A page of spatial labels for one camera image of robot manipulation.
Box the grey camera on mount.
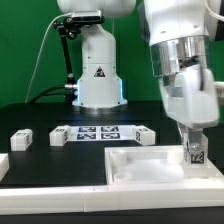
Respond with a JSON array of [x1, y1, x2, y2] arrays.
[[71, 10, 103, 24]]

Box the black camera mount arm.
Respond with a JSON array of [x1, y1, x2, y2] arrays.
[[53, 20, 77, 104]]

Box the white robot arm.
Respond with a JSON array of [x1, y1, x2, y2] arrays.
[[57, 0, 223, 153]]

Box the white U-shaped fence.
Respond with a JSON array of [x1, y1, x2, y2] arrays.
[[0, 147, 224, 213]]

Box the black cables at base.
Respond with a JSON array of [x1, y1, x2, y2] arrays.
[[28, 85, 73, 104]]

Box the white square tabletop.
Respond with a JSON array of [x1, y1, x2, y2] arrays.
[[105, 145, 218, 185]]

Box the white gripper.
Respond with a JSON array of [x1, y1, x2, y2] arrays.
[[159, 65, 220, 153]]

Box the AprilTag marker sheet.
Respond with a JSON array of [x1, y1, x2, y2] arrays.
[[68, 125, 134, 141]]

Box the white camera cable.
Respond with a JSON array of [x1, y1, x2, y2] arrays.
[[24, 12, 73, 104]]

